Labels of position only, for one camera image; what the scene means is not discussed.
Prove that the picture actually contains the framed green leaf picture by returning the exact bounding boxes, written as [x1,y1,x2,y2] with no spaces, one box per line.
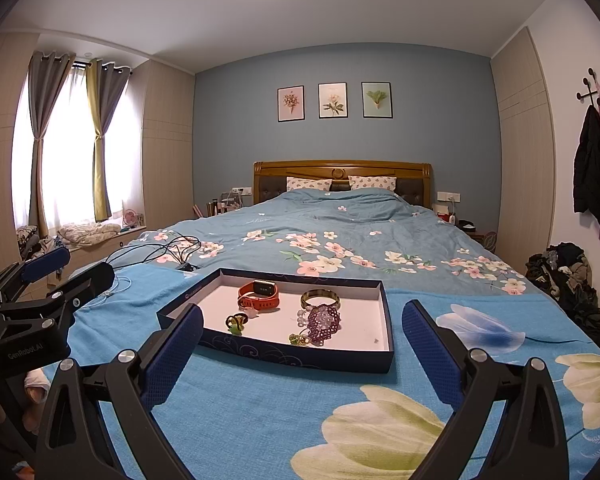
[361,81,394,119]

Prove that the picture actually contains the crumpled light bedding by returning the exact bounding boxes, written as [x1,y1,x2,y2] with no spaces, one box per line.
[57,221,122,247]

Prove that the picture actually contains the pile of mixed clothes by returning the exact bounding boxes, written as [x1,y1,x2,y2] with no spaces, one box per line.
[16,224,56,261]

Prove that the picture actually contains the olive and grey curtain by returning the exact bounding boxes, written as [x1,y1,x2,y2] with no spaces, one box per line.
[86,57,132,222]

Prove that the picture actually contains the pile of dark clothes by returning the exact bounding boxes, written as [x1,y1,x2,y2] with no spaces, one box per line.
[524,242,600,348]

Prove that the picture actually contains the dark bedside table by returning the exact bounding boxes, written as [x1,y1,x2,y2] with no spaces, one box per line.
[457,219,497,252]

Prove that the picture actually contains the black wall coat rack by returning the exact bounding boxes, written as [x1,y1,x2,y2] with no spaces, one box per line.
[575,67,600,108]

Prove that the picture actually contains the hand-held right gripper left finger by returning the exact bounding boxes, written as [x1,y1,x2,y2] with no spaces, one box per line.
[34,304,205,480]

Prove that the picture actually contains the wooden bed headboard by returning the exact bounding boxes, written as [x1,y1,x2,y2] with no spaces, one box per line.
[253,160,433,208]

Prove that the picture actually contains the white sheer curtain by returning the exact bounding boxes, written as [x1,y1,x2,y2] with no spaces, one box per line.
[12,60,143,226]

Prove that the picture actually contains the dark blue cardboard box lid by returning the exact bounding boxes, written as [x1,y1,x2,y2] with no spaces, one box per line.
[156,267,396,375]

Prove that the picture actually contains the wire rack with toiletries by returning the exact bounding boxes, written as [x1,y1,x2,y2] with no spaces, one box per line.
[210,189,245,216]

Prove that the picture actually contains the framed white flower picture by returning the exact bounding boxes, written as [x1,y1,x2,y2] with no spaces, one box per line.
[318,82,348,119]

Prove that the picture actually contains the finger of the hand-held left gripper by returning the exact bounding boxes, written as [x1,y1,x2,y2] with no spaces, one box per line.
[0,261,116,328]
[0,247,72,311]

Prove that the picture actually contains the dark purple bead bracelet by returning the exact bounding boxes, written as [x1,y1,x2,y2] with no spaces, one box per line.
[302,310,342,347]

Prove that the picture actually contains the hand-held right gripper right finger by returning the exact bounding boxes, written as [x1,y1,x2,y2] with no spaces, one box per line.
[401,300,571,480]

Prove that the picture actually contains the orange smartwatch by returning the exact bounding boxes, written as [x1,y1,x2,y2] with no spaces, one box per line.
[237,280,281,312]

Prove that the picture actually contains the clear crystal bead bracelet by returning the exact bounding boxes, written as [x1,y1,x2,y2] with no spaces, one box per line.
[295,304,341,331]

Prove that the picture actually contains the person's left hand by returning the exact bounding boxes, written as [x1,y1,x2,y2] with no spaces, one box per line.
[22,367,51,431]

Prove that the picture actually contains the beige wardrobe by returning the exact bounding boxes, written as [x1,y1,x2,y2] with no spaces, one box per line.
[141,58,198,221]
[491,27,555,261]

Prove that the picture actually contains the white earphone cable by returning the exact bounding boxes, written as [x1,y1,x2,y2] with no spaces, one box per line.
[87,272,133,306]

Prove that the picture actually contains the blue floral duvet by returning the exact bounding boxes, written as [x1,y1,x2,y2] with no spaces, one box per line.
[107,190,531,301]

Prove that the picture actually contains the white patterned pillow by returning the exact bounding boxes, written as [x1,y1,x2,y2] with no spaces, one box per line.
[286,176,332,192]
[348,175,397,192]

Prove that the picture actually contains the olive translucent bangle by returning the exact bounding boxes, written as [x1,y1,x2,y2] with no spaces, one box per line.
[300,288,342,311]

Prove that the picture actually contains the black cables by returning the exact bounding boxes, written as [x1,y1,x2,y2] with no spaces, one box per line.
[105,232,203,272]

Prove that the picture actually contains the black jacket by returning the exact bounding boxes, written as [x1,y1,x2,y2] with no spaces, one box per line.
[573,105,600,228]

